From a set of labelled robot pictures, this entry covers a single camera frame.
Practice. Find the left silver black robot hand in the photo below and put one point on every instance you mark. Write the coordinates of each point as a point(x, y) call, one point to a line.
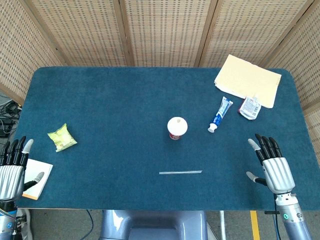
point(10, 175)

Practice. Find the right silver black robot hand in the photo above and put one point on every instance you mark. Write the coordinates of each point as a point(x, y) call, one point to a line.
point(277, 172)

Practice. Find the transparent drinking straw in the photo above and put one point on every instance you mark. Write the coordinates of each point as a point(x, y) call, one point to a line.
point(180, 172)

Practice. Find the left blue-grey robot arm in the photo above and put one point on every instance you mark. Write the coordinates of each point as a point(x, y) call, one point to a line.
point(6, 222)

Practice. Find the red cup with white lid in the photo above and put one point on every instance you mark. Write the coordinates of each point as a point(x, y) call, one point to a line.
point(177, 126)

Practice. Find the white notepad with orange edge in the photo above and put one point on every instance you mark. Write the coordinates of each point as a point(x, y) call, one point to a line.
point(37, 186)

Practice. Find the green snack packet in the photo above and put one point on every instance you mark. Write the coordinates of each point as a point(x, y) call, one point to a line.
point(62, 138)

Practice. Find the white red spout pouch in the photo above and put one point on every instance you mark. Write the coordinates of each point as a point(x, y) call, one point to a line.
point(250, 107)

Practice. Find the white table leg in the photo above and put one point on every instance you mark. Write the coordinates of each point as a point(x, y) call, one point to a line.
point(222, 225)

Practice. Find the blue white toothpaste tube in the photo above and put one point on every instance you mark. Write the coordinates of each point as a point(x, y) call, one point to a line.
point(220, 113)

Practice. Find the beige paper folder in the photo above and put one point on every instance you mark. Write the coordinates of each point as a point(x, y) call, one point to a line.
point(247, 77)

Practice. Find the blue felt table cover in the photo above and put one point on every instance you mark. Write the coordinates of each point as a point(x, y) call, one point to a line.
point(125, 112)

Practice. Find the blue-grey robot torso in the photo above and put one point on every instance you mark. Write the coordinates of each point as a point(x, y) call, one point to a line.
point(155, 225)

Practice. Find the woven bamboo folding screen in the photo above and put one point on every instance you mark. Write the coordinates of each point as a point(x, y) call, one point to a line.
point(165, 32)

